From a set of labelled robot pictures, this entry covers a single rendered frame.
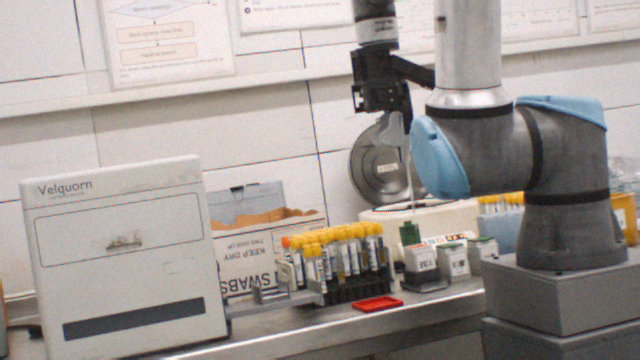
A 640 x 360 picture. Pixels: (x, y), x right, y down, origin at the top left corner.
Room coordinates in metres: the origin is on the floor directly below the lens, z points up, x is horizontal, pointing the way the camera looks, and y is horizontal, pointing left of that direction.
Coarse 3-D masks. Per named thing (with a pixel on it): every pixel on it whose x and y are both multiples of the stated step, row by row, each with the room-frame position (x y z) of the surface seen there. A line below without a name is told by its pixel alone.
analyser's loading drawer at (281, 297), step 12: (252, 288) 1.41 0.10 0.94; (288, 288) 1.38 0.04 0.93; (312, 288) 1.42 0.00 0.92; (252, 300) 1.42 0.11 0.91; (264, 300) 1.36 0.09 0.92; (276, 300) 1.37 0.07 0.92; (288, 300) 1.37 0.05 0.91; (300, 300) 1.38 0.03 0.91; (312, 300) 1.39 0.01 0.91; (228, 312) 1.34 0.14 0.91; (240, 312) 1.35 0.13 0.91; (252, 312) 1.35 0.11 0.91; (264, 312) 1.36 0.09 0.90
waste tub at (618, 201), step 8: (616, 200) 1.61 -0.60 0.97; (624, 200) 1.61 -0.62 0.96; (632, 200) 1.62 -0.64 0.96; (616, 208) 1.61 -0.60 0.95; (624, 208) 1.61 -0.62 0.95; (632, 208) 1.62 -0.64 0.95; (616, 216) 1.60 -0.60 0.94; (624, 216) 1.61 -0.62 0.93; (632, 216) 1.62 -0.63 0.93; (624, 224) 1.61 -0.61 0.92; (632, 224) 1.62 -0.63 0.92; (624, 232) 1.61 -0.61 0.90; (632, 232) 1.62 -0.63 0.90; (632, 240) 1.62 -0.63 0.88
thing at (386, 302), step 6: (366, 300) 1.43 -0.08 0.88; (372, 300) 1.44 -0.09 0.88; (378, 300) 1.44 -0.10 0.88; (384, 300) 1.44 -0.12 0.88; (390, 300) 1.43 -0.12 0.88; (396, 300) 1.40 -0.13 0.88; (354, 306) 1.42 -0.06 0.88; (360, 306) 1.39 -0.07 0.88; (366, 306) 1.41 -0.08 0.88; (372, 306) 1.41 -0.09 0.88; (378, 306) 1.37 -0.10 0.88; (384, 306) 1.37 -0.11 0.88; (390, 306) 1.38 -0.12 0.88; (396, 306) 1.38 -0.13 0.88; (366, 312) 1.37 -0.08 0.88
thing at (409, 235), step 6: (408, 222) 1.54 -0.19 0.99; (402, 228) 1.53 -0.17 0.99; (408, 228) 1.54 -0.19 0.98; (414, 228) 1.54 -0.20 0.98; (402, 234) 1.53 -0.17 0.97; (408, 234) 1.54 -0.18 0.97; (414, 234) 1.54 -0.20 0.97; (402, 240) 1.53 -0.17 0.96; (408, 240) 1.53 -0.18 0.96; (414, 240) 1.54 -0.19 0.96; (420, 240) 1.54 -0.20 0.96; (402, 246) 1.53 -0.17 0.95
